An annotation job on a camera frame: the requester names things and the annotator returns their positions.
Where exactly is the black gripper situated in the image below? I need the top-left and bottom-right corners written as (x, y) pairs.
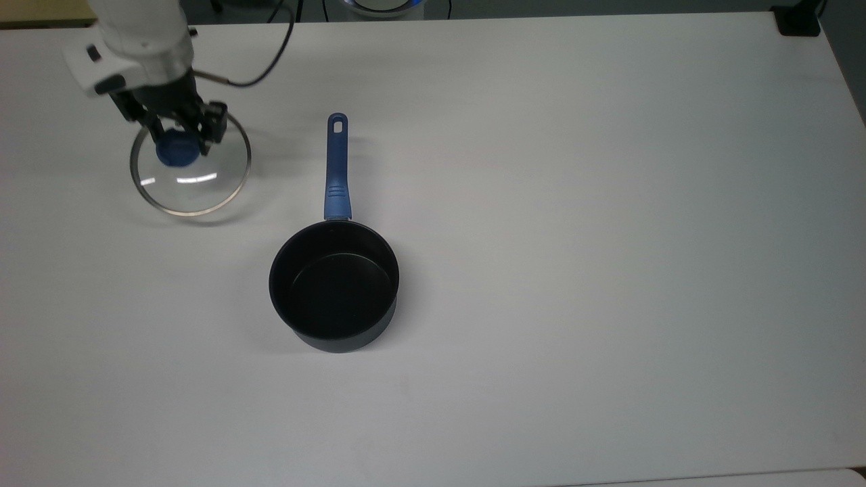
top-left (101, 66), bottom-right (229, 157)

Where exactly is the glass lid with blue knob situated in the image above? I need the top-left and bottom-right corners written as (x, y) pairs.
top-left (130, 110), bottom-right (252, 218)

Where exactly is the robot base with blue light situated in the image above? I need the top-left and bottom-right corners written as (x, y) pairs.
top-left (323, 0), bottom-right (428, 19)

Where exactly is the light wooden table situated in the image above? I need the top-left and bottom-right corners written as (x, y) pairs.
top-left (0, 0), bottom-right (97, 29)

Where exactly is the black clamp block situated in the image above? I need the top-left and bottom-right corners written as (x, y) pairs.
top-left (771, 0), bottom-right (823, 37)

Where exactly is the dark saucepan with blue handle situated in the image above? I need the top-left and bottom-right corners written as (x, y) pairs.
top-left (268, 112), bottom-right (401, 354)

